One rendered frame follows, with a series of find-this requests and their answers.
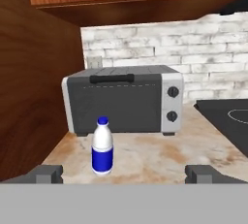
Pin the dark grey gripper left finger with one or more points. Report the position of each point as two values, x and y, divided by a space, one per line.
45 173

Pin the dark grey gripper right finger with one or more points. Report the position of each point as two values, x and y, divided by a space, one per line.
202 173

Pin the black hob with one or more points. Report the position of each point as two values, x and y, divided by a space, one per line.
227 121

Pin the white bottle with blue label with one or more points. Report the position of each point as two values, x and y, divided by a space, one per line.
102 148

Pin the black toaster oven knob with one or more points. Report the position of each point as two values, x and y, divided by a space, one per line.
172 116
173 91

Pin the wooden tall cabinet side panel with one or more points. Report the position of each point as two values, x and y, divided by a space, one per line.
35 82

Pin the grey toaster oven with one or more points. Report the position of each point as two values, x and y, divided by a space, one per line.
124 100

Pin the white wall socket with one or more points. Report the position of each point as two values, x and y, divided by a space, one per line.
94 62

